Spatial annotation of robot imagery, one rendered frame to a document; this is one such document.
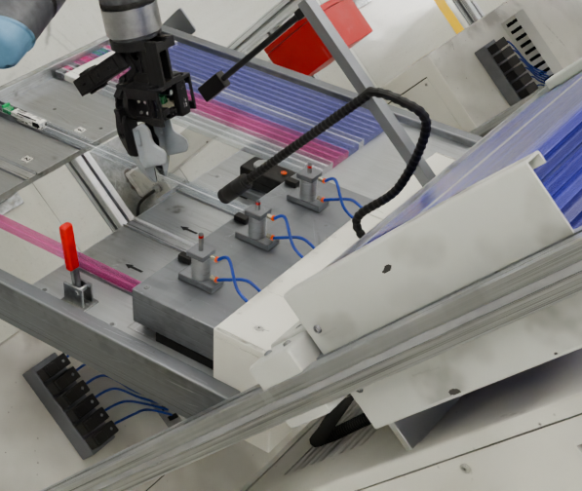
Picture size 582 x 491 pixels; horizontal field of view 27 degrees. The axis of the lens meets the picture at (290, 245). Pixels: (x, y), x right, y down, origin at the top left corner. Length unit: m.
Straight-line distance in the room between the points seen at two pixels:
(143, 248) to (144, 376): 0.23
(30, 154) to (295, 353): 0.73
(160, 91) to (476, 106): 1.32
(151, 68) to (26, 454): 0.61
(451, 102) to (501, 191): 1.82
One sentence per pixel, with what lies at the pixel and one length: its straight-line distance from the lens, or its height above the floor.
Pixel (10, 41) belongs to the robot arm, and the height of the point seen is 1.08.
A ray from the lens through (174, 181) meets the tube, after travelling 1.71.
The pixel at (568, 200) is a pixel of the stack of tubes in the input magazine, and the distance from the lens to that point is 1.08.
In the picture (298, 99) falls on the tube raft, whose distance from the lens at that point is 1.92.
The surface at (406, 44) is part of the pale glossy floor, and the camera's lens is 3.79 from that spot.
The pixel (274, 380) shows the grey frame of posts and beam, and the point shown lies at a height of 1.34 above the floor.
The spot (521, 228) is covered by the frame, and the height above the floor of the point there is 1.67.
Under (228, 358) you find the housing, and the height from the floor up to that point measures 1.22.
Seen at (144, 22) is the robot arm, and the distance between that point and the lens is 1.62.
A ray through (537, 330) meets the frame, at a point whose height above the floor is 1.63.
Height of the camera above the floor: 2.27
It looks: 46 degrees down
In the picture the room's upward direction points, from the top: 58 degrees clockwise
